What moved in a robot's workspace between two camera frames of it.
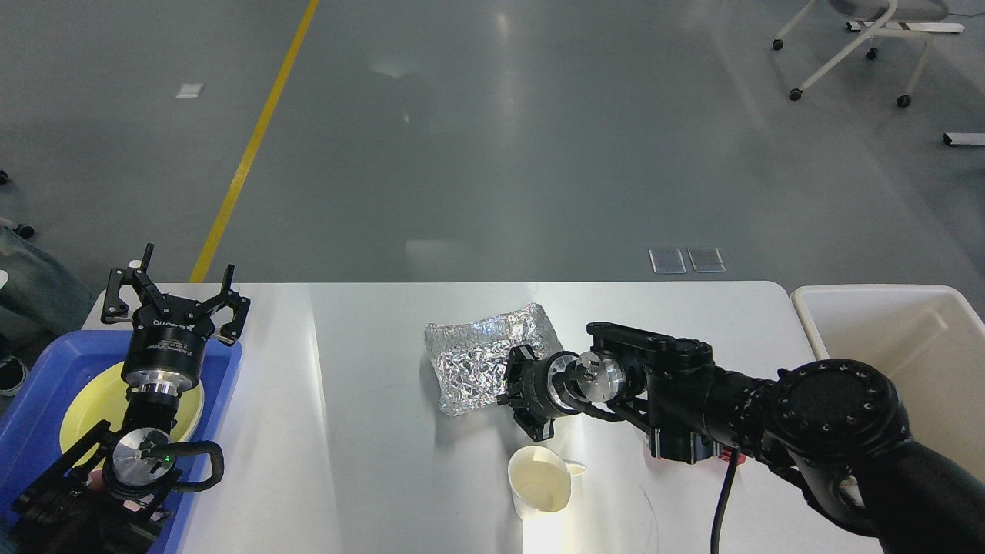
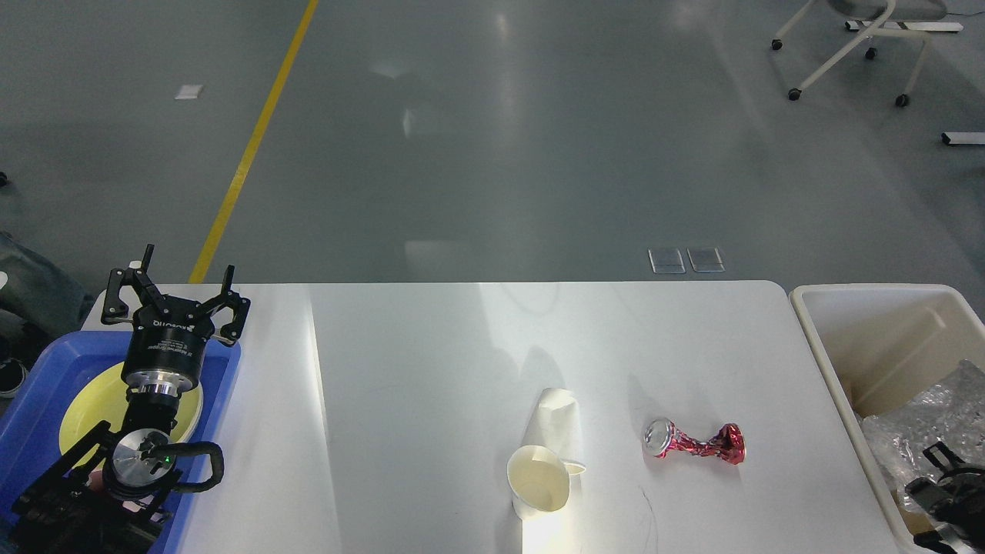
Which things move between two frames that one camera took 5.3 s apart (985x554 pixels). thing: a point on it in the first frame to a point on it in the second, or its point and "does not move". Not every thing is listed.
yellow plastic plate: x=103 y=398 does not move
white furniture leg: x=953 y=138 does not move
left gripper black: x=162 y=355 does not move
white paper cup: x=540 y=480 does not move
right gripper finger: x=518 y=358 to x=943 y=455
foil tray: x=470 y=359 to x=951 y=412
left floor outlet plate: x=667 y=260 does not move
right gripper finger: x=537 y=428 to x=929 y=542
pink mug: x=95 y=480 does not move
